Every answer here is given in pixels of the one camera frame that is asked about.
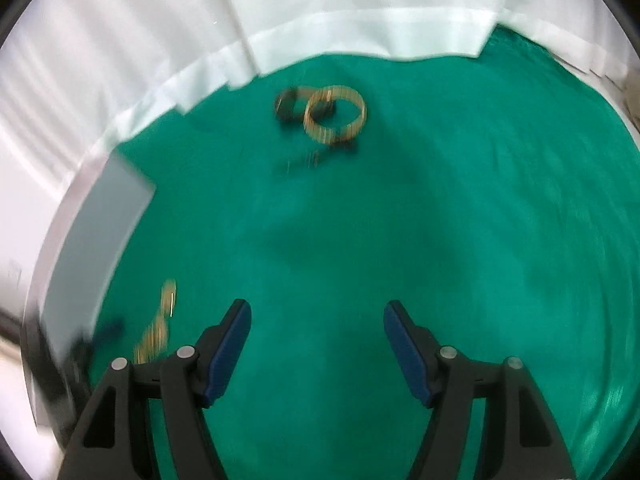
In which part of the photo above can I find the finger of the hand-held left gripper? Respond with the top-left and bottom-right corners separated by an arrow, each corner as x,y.
75,320 -> 126,361

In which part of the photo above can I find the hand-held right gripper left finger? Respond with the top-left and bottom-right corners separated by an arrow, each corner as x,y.
59,299 -> 252,480

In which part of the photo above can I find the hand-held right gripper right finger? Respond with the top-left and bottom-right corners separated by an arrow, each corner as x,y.
383,300 -> 578,480

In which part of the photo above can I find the gold bead necklace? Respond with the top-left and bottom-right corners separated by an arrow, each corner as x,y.
134,279 -> 177,362

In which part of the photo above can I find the long white cardboard box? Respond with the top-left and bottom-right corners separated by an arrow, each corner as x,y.
30,152 -> 157,361

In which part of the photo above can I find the gold bangle stack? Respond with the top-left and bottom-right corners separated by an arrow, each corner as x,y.
303,85 -> 367,147

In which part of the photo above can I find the green velvet cloth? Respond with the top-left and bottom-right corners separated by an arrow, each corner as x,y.
45,25 -> 638,480

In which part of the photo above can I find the white curtain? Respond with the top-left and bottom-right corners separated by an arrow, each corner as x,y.
210,0 -> 638,78
0,0 -> 258,201

